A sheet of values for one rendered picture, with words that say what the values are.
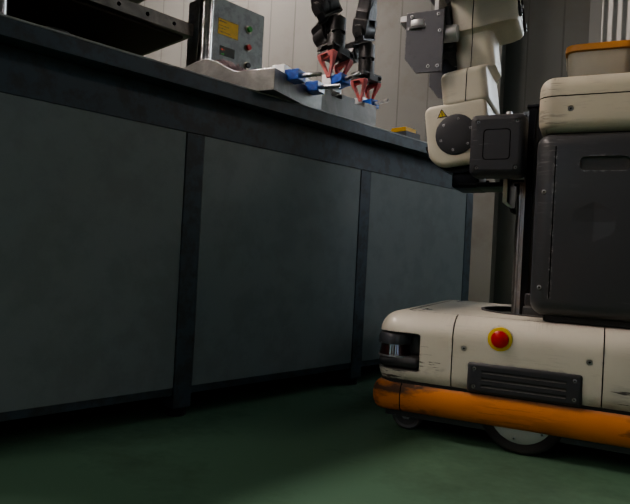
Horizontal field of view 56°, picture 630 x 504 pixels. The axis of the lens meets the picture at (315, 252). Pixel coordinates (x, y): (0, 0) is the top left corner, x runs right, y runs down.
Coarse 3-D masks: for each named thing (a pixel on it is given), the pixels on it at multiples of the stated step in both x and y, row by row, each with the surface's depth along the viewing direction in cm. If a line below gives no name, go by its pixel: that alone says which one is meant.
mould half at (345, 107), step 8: (328, 96) 177; (344, 96) 182; (328, 104) 177; (336, 104) 179; (344, 104) 182; (352, 104) 184; (368, 104) 190; (336, 112) 179; (344, 112) 182; (352, 112) 184; (360, 112) 187; (368, 112) 190; (360, 120) 187; (368, 120) 190
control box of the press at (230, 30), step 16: (224, 0) 254; (192, 16) 258; (224, 16) 255; (240, 16) 261; (256, 16) 267; (224, 32) 255; (240, 32) 261; (256, 32) 268; (192, 48) 257; (224, 48) 255; (240, 48) 261; (256, 48) 268; (240, 64) 262; (256, 64) 268
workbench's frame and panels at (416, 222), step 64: (0, 64) 111; (64, 64) 119; (128, 64) 124; (0, 128) 111; (64, 128) 120; (128, 128) 130; (192, 128) 141; (256, 128) 155; (320, 128) 171; (0, 192) 112; (64, 192) 120; (128, 192) 130; (192, 192) 142; (256, 192) 156; (320, 192) 173; (384, 192) 194; (448, 192) 222; (0, 256) 112; (64, 256) 121; (128, 256) 131; (192, 256) 142; (256, 256) 157; (320, 256) 174; (384, 256) 196; (448, 256) 223; (0, 320) 112; (64, 320) 121; (128, 320) 131; (192, 320) 143; (256, 320) 157; (320, 320) 175; (0, 384) 113; (64, 384) 121; (128, 384) 132; (192, 384) 144
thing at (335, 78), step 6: (360, 72) 174; (324, 78) 180; (330, 78) 178; (336, 78) 177; (342, 78) 176; (348, 78) 176; (324, 84) 180; (342, 84) 178; (348, 84) 178; (330, 90) 179; (336, 90) 180
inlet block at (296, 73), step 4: (280, 64) 153; (284, 64) 152; (280, 68) 153; (284, 68) 152; (288, 68) 154; (296, 68) 151; (284, 72) 152; (288, 72) 152; (292, 72) 151; (296, 72) 151; (300, 72) 151; (304, 72) 153; (320, 72) 150; (288, 76) 152; (292, 76) 151; (296, 76) 151; (300, 76) 152; (304, 76) 152; (308, 76) 151; (288, 80) 152; (292, 80) 152; (296, 80) 152; (300, 80) 152; (304, 80) 153
